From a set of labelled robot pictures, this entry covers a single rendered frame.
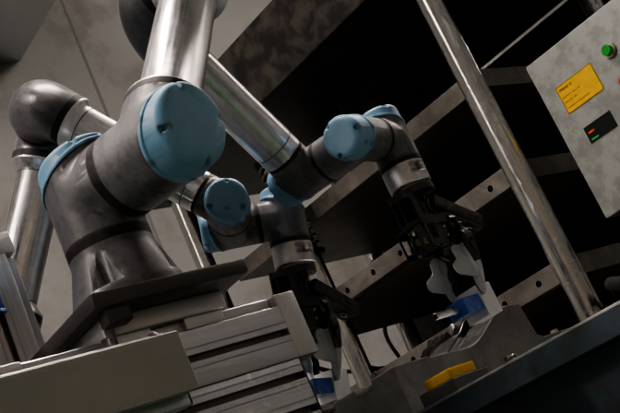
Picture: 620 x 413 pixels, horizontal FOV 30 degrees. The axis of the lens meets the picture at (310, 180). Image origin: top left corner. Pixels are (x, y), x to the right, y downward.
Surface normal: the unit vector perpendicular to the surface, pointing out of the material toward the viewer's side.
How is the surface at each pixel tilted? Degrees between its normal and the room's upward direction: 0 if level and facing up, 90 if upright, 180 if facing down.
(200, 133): 96
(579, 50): 90
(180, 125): 96
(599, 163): 90
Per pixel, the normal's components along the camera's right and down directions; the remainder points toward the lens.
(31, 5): 0.40, 0.87
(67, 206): -0.48, -0.01
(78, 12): 0.50, -0.47
